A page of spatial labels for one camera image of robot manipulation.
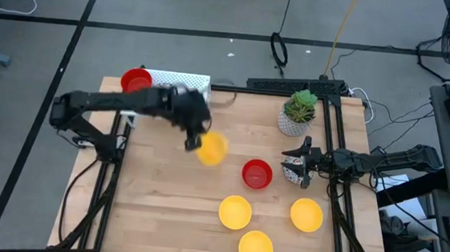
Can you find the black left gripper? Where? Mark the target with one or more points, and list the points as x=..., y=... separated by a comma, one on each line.
x=188, y=107

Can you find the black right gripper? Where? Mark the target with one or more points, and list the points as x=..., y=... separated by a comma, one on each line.
x=319, y=159

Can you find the black floral pattern bowl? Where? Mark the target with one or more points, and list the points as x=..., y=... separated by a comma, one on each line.
x=289, y=173

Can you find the red plastic mini bowl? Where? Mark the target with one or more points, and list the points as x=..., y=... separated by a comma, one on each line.
x=136, y=80
x=257, y=174

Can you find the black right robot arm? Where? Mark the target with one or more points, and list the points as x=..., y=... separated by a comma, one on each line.
x=387, y=161

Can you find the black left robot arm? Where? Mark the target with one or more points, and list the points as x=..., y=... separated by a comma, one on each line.
x=102, y=100

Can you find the potted succulent, patterned pot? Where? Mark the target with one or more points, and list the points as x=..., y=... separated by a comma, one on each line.
x=296, y=115

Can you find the white metal shelf rack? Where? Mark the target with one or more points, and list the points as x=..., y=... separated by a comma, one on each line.
x=180, y=81

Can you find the black perforated bar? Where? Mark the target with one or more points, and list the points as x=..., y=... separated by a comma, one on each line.
x=292, y=85

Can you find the white paper sheet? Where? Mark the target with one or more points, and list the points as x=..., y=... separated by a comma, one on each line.
x=400, y=196

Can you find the black bag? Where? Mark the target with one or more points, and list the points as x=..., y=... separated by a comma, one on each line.
x=400, y=244

